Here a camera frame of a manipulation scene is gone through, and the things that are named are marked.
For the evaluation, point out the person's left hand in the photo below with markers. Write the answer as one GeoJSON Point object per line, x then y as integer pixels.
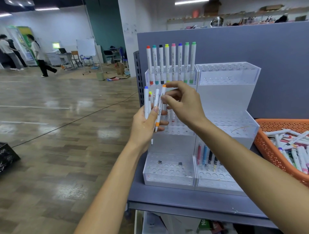
{"type": "Point", "coordinates": [141, 130]}

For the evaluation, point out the person's right hand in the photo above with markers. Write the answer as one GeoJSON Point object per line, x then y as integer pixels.
{"type": "Point", "coordinates": [188, 106]}

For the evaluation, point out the person's left thumb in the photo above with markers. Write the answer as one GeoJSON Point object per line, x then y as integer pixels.
{"type": "Point", "coordinates": [152, 115]}

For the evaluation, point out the person's right thumb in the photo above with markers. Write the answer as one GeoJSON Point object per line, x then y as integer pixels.
{"type": "Point", "coordinates": [167, 100]}

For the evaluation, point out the orange capped marker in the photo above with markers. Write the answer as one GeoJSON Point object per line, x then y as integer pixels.
{"type": "Point", "coordinates": [162, 91]}

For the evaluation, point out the plain white marker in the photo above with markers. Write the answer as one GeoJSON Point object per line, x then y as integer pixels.
{"type": "Point", "coordinates": [157, 96]}

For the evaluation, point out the blue capped marker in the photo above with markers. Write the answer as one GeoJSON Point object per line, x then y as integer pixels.
{"type": "Point", "coordinates": [146, 101]}

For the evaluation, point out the yellow capped marker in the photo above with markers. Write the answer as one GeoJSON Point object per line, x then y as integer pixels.
{"type": "Point", "coordinates": [150, 96]}

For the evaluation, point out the person's left forearm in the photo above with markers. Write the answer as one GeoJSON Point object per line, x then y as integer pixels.
{"type": "Point", "coordinates": [113, 192]}

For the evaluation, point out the person's right forearm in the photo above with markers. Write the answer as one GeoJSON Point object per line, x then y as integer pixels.
{"type": "Point", "coordinates": [246, 178]}

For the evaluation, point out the row of standing markers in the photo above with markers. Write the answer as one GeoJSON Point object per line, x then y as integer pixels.
{"type": "Point", "coordinates": [167, 60]}

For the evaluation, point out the brown cardboard box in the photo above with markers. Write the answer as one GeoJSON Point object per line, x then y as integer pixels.
{"type": "Point", "coordinates": [120, 68]}

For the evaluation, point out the clear tiered acrylic marker holder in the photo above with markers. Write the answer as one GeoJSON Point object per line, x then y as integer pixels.
{"type": "Point", "coordinates": [169, 174]}
{"type": "Point", "coordinates": [227, 96]}

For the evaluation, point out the red pen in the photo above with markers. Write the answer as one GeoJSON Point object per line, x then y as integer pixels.
{"type": "Point", "coordinates": [199, 154]}

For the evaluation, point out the light blue pen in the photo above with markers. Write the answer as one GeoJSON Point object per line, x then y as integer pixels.
{"type": "Point", "coordinates": [205, 154]}

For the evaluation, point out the black and yellow pen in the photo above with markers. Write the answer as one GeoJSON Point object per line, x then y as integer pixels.
{"type": "Point", "coordinates": [215, 163]}

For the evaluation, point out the grey metal shelf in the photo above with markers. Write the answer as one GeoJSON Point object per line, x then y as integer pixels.
{"type": "Point", "coordinates": [181, 200]}

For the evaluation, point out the shiny metal bowl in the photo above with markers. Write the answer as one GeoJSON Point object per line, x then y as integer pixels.
{"type": "Point", "coordinates": [216, 22]}

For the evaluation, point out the white whiteboard on stand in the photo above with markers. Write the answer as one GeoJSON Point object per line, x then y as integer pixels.
{"type": "Point", "coordinates": [85, 47]}

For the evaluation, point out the ceiling light strip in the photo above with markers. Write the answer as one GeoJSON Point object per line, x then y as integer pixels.
{"type": "Point", "coordinates": [5, 14]}
{"type": "Point", "coordinates": [192, 2]}
{"type": "Point", "coordinates": [47, 9]}

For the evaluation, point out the large cardboard box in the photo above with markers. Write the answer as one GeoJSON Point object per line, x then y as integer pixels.
{"type": "Point", "coordinates": [212, 8]}

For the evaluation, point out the grey desk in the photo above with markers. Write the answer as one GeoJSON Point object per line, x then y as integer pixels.
{"type": "Point", "coordinates": [64, 57]}

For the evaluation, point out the white box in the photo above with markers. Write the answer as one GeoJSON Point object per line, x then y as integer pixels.
{"type": "Point", "coordinates": [154, 223]}

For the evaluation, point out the black laptop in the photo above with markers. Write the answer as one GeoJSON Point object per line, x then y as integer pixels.
{"type": "Point", "coordinates": [62, 50]}

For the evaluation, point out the orange perforated plastic basket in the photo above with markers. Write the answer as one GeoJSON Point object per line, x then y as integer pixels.
{"type": "Point", "coordinates": [268, 149]}

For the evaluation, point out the grey partition panel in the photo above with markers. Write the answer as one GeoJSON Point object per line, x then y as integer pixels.
{"type": "Point", "coordinates": [277, 60]}

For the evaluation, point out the green package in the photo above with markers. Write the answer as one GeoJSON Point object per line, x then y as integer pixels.
{"type": "Point", "coordinates": [208, 226]}

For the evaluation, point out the pile of loose markers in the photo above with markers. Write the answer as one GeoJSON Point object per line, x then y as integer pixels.
{"type": "Point", "coordinates": [297, 154]}

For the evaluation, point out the green drinks fridge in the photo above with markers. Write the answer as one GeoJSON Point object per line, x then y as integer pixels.
{"type": "Point", "coordinates": [26, 45]}

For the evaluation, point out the black plastic crate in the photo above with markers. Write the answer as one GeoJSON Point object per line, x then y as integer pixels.
{"type": "Point", "coordinates": [7, 156]}

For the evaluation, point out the grey perforated shelf post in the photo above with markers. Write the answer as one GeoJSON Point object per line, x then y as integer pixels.
{"type": "Point", "coordinates": [138, 72]}

